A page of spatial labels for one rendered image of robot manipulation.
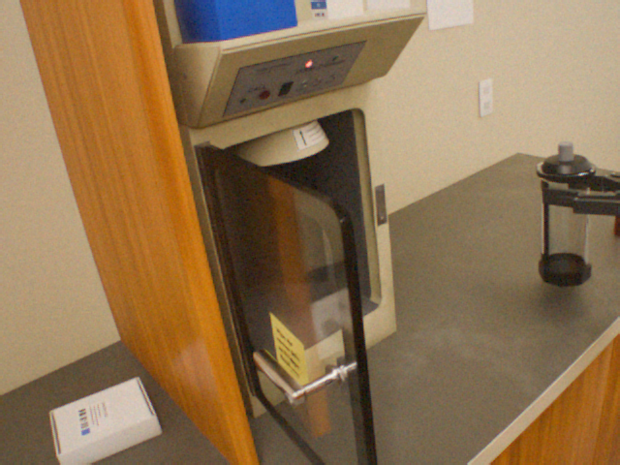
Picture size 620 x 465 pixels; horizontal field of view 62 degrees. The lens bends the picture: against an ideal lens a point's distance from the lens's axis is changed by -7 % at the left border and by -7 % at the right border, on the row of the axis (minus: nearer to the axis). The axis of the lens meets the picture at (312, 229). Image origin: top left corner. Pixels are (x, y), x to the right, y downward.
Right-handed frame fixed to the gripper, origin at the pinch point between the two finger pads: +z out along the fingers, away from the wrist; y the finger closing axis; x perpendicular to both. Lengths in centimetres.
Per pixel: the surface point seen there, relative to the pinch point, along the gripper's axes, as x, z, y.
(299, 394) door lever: -4, -12, 71
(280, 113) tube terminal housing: -25, 14, 50
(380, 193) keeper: -8.0, 15.3, 33.1
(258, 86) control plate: -30, 7, 57
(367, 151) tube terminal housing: -14.7, 17.5, 32.4
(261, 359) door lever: -5, -5, 70
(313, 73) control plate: -30, 7, 48
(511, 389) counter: 22.4, -7.3, 31.6
